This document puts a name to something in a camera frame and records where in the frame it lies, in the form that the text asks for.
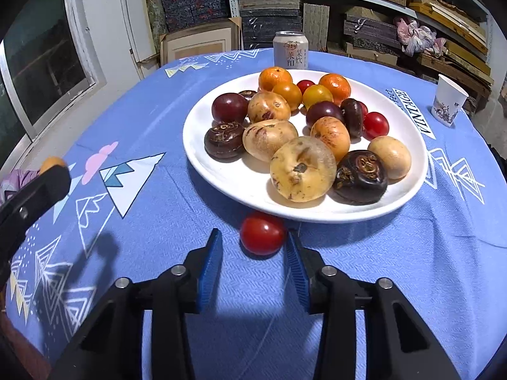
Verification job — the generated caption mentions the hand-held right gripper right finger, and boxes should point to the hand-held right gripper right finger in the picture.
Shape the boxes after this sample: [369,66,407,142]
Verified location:
[286,230,462,380]

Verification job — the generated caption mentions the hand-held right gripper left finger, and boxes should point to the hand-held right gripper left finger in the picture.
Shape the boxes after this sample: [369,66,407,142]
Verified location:
[48,227,223,380]

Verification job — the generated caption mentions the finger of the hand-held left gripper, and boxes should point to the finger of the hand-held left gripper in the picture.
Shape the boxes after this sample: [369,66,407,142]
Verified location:
[0,165,72,282]

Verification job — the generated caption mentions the small orange round object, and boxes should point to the small orange round object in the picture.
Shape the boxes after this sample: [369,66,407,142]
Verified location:
[39,156,68,175]

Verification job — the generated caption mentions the white oval plate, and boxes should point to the white oval plate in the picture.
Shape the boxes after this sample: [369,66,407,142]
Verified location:
[182,69,429,223]

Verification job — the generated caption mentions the large dark water chestnut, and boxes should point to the large dark water chestnut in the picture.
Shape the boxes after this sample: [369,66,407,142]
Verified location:
[332,149,389,206]

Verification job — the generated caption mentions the orange striped pear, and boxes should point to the orange striped pear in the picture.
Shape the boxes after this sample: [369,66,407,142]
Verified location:
[310,116,351,163]

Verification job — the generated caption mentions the smooth tan pear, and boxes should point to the smooth tan pear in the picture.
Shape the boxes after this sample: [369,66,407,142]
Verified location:
[367,136,413,181]

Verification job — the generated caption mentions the tan red-streaked pear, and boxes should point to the tan red-streaked pear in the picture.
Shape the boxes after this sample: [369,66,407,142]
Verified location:
[247,91,292,124]

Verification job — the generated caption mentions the small orange tomato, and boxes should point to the small orange tomato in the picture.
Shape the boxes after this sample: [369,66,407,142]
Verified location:
[272,82,303,111]

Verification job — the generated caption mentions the small yellow tomato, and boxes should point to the small yellow tomato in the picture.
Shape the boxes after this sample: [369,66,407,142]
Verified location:
[302,84,334,110]

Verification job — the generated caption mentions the orange tangerine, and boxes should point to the orange tangerine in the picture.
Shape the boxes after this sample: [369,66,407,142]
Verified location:
[319,73,352,105]
[259,66,293,92]

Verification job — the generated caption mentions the purple cloth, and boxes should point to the purple cloth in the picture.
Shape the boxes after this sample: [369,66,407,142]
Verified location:
[0,168,40,206]

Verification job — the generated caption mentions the blue printed tablecloth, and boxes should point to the blue printed tablecloth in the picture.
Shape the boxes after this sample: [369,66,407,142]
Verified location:
[0,47,507,380]

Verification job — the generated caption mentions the large dark sliding window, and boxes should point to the large dark sliding window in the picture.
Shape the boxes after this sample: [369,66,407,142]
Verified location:
[0,0,107,167]

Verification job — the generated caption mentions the white framed board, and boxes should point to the white framed board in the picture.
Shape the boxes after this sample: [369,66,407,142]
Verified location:
[119,0,159,80]

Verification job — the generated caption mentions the wooden framed picture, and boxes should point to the wooden framed picture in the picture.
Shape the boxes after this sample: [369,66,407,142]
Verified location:
[159,18,243,66]

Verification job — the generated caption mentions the green patterned panel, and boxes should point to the green patterned panel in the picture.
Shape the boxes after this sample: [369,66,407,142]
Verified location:
[142,0,169,44]

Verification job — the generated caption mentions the white beverage can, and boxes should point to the white beverage can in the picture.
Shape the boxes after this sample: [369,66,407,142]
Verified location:
[273,31,309,71]

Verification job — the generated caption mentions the white printed paper cup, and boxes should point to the white printed paper cup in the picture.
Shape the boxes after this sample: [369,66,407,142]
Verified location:
[431,74,470,128]

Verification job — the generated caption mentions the pink plastic bag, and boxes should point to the pink plastic bag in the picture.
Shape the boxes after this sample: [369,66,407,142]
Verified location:
[394,16,448,57]

